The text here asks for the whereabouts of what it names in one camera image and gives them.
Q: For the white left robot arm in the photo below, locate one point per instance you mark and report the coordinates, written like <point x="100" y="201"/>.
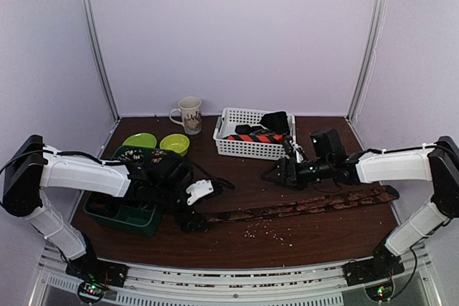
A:
<point x="36" y="166"/>

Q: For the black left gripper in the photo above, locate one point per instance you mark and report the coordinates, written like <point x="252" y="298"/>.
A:
<point x="191" y="224"/>

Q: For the green compartment tray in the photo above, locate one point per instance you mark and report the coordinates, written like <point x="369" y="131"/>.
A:
<point x="133" y="217"/>

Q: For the white patterned rolled tie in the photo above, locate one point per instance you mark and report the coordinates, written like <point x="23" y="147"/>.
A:
<point x="131" y="155"/>

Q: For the dark red patterned tie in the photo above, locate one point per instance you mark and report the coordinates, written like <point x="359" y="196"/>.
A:
<point x="330" y="202"/>

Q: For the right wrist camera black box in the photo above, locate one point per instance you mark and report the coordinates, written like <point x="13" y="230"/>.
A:
<point x="326" y="142"/>

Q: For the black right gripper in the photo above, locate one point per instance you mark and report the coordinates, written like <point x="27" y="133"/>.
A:
<point x="283" y="165"/>

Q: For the white perforated plastic basket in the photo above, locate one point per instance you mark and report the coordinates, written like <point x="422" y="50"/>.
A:
<point x="226" y="125"/>

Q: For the lime green bowl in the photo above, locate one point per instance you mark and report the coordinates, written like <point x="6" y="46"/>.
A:
<point x="177" y="143"/>

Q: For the left aluminium frame post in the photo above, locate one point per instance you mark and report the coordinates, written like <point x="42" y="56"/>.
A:
<point x="98" y="58"/>

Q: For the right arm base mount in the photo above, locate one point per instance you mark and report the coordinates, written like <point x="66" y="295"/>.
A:
<point x="375" y="276"/>

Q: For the right aluminium frame post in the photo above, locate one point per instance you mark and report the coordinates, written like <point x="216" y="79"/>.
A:
<point x="367" y="61"/>

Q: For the orange navy striped tie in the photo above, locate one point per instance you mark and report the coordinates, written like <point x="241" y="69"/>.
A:
<point x="265" y="139"/>

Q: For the lime green plate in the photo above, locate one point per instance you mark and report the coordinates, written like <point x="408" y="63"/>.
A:
<point x="143" y="140"/>

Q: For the cream patterned mug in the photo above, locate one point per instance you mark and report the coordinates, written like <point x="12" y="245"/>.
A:
<point x="188" y="115"/>

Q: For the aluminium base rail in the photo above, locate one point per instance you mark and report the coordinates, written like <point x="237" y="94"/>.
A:
<point x="317" y="284"/>

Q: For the aluminium frame post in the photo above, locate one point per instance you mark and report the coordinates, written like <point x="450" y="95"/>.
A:
<point x="98" y="58"/>
<point x="367" y="61"/>

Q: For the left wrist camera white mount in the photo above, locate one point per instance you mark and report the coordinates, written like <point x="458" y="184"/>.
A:
<point x="198" y="190"/>

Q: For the rolled tie in tray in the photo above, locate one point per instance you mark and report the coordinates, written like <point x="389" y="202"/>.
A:
<point x="157" y="156"/>

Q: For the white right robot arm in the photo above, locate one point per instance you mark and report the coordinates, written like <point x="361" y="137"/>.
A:
<point x="435" y="162"/>

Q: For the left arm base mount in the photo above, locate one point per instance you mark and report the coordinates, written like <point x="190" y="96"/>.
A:
<point x="97" y="282"/>

